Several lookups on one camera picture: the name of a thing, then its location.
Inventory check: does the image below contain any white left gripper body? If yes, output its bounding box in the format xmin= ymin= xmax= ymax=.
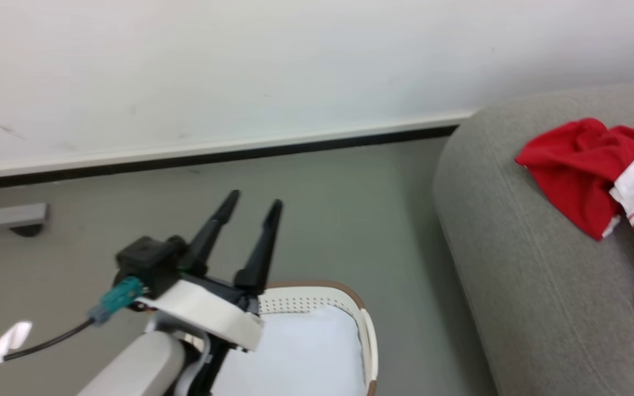
xmin=134 ymin=269 xmax=266 ymax=353

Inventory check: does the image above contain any teal cable connector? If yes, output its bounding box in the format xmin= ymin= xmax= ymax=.
xmin=88 ymin=276 xmax=145 ymax=326

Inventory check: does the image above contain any thin black cable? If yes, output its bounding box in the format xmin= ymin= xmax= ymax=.
xmin=0 ymin=318 xmax=97 ymax=371

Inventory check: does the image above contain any white and black baseboard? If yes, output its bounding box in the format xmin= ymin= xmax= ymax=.
xmin=0 ymin=112 xmax=474 ymax=191

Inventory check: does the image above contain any white cable tag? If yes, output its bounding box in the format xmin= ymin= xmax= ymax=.
xmin=0 ymin=321 xmax=33 ymax=370

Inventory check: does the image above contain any white plastic laundry basket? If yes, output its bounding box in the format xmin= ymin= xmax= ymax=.
xmin=207 ymin=280 xmax=379 ymax=396

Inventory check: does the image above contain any red and white garment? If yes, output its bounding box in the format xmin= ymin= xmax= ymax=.
xmin=515 ymin=118 xmax=634 ymax=325

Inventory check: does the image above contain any grey fabric sofa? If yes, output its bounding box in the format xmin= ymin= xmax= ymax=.
xmin=432 ymin=81 xmax=634 ymax=396

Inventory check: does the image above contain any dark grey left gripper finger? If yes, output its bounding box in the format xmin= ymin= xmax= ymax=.
xmin=234 ymin=199 xmax=284 ymax=296
xmin=183 ymin=190 xmax=241 ymax=276

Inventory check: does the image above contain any grey metal frame leg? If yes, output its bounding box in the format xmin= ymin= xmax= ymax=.
xmin=0 ymin=203 xmax=48 ymax=230

